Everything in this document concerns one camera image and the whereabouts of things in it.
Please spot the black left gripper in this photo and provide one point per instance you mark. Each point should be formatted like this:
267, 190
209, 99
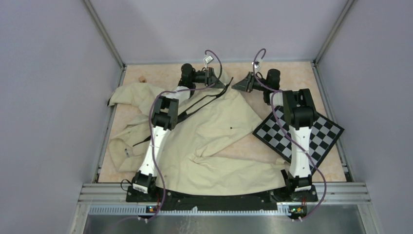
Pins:
210, 78

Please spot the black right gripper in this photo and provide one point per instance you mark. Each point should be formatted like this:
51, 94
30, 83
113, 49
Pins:
246, 84

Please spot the beige zip jacket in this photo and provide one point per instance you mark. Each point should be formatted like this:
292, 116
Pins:
212, 152

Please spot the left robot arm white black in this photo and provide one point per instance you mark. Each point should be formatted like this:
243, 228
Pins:
164, 117

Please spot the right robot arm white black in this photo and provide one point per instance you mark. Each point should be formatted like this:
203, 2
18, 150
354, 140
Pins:
299, 114

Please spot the black white checkerboard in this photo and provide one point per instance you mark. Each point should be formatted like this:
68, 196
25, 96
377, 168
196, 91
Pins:
303, 147

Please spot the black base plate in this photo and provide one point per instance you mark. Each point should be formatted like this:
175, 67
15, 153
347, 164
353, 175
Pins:
267, 200

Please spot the aluminium frame rail front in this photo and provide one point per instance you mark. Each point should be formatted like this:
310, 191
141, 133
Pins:
118, 199

